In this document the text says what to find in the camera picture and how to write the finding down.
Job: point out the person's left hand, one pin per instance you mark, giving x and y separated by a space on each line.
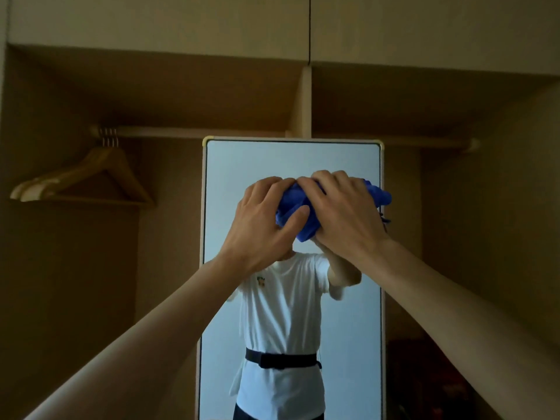
251 234

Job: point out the person's right hand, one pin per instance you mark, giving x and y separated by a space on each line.
348 218

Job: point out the person's left middle finger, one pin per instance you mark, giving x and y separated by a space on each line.
266 185

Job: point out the person's right little finger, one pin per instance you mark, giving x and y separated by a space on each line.
361 184

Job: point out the person's right middle finger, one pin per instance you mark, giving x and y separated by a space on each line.
324 177

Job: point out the person's left thumb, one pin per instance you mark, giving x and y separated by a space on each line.
295 220

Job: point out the blue cloth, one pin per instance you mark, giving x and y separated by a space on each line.
292 206

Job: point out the person's left forearm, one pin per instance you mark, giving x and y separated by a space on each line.
153 336

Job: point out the person's right forearm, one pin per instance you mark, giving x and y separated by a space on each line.
459 328

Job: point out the short wooden closet rod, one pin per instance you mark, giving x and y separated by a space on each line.
415 142

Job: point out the long wooden closet rod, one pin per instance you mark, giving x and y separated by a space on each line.
183 132

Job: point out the white framed standing mirror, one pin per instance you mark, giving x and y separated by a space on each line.
350 328

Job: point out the wooden clothes hanger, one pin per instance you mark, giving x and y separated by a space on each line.
41 182
116 172
65 175

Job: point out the narrow wooden cabinet door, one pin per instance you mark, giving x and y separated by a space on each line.
437 26

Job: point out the wide wooden cabinet door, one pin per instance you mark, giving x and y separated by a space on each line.
153 21

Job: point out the wooden wardrobe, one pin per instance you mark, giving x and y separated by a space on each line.
78 279

